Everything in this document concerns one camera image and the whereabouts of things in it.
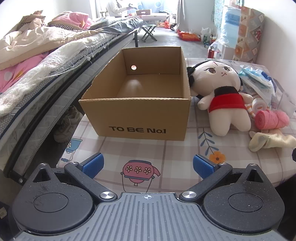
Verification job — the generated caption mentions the green folding stool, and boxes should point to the green folding stool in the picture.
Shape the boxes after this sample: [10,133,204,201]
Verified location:
[140,24,158,42]

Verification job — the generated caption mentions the white folding table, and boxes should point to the white folding table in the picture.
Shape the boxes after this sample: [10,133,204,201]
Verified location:
[128,13,171,24]

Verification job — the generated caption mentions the cream socks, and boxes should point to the cream socks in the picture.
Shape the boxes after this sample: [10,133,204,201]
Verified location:
[248,129,296,152]

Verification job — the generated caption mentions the beige shoes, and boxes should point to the beige shoes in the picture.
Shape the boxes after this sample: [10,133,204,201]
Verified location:
[54,105,80,143]

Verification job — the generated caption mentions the wrapped pack of water bottles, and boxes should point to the wrapped pack of water bottles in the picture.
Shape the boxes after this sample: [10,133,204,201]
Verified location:
[218,6,242,48]

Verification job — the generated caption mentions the white cabinet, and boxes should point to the white cabinet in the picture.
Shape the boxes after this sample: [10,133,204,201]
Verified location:
[215,42,234,59]

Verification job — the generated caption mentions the black metal bed frame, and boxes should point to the black metal bed frame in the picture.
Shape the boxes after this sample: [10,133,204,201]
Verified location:
[3,28,139,183]

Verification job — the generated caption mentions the cream quilt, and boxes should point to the cream quilt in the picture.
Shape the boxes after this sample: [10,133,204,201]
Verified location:
[0,17,97,70]

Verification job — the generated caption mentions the red packets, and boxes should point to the red packets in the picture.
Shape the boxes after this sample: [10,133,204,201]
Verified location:
[178,30,201,42]

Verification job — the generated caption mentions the white lace bed cover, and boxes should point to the white lace bed cover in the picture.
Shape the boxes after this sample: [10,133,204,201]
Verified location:
[0,35,121,116]

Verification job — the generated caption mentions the orange striped white towel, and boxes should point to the orange striped white towel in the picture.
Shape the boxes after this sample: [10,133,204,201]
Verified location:
[245,97,270,116]

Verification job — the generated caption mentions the pack of blue face masks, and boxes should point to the pack of blue face masks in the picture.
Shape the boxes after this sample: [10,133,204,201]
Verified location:
[238,66,275,88]

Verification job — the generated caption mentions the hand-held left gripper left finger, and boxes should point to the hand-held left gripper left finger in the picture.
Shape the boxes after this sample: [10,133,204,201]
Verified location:
[32,152,118,202]

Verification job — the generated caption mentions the grey blanket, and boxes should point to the grey blanket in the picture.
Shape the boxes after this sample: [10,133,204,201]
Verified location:
[89,17,144,35]

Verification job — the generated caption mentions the clear plastic bag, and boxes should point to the clear plastic bag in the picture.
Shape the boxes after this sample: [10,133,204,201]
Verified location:
[242,77,277,105]

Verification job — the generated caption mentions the grey quilted mattress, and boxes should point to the grey quilted mattress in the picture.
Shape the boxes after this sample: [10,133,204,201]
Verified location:
[0,35,139,144]

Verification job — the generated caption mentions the grey curtain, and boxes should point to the grey curtain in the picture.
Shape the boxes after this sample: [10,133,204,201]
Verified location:
[177,0,199,33]

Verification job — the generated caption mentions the brown cardboard box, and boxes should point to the brown cardboard box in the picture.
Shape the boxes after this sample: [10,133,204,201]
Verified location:
[79,46,192,142]

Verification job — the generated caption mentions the pink cloth roll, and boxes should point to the pink cloth roll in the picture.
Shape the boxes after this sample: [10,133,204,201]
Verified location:
[254,109,290,130]

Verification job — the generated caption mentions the pink quilt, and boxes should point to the pink quilt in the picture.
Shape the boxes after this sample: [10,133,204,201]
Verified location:
[0,11,94,93]

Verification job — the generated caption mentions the plush doll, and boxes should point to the plush doll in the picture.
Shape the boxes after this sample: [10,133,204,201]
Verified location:
[187,59,253,137]

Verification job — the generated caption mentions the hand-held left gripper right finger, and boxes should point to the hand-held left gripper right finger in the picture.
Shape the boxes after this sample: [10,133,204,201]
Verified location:
[179,153,265,202]

